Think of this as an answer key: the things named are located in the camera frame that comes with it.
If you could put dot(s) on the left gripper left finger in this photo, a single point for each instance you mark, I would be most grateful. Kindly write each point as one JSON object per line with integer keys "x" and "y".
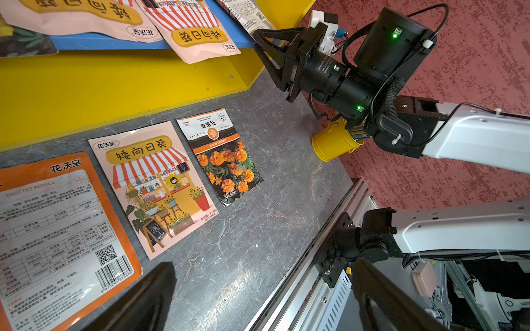
{"x": 145, "y": 306}

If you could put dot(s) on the sunflower shop seed bag top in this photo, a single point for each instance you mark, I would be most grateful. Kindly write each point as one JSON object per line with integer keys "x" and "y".
{"x": 158, "y": 188}

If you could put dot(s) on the marigold seed bag shelf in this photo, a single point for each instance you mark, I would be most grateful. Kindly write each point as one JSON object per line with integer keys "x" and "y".
{"x": 19, "y": 42}
{"x": 221, "y": 153}

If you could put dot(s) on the marigold seed bag lower shelf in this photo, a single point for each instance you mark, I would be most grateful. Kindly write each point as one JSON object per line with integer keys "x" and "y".
{"x": 19, "y": 42}

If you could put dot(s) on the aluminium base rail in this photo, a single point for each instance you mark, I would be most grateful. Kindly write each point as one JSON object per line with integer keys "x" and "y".
{"x": 397, "y": 265}

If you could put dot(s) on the yellow shelf unit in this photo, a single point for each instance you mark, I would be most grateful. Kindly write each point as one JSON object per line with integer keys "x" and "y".
{"x": 51, "y": 96}

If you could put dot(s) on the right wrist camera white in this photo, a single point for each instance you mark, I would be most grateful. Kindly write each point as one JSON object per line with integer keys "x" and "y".
{"x": 334, "y": 36}

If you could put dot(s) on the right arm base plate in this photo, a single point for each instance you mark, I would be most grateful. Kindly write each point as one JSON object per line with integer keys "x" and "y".
{"x": 338, "y": 250}

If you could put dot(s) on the orange bordered seed bag top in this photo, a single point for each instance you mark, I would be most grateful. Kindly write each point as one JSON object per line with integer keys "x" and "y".
{"x": 64, "y": 251}

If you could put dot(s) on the orange seed bag shelf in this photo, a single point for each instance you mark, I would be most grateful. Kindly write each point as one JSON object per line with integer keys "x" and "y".
{"x": 247, "y": 14}

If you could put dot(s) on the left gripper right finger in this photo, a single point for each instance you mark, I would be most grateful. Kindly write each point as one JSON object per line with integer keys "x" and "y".
{"x": 371, "y": 288}

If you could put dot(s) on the yellow pen cup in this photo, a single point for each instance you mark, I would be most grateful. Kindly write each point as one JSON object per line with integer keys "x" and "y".
{"x": 334, "y": 141}

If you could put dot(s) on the marigold seed bag top shelf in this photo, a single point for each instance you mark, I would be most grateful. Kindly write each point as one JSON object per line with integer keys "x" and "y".
{"x": 221, "y": 153}

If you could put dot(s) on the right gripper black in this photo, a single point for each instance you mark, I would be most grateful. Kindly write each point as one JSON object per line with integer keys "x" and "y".
{"x": 292, "y": 58}

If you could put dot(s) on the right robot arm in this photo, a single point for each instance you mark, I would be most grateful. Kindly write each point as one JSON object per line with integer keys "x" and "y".
{"x": 366, "y": 95}

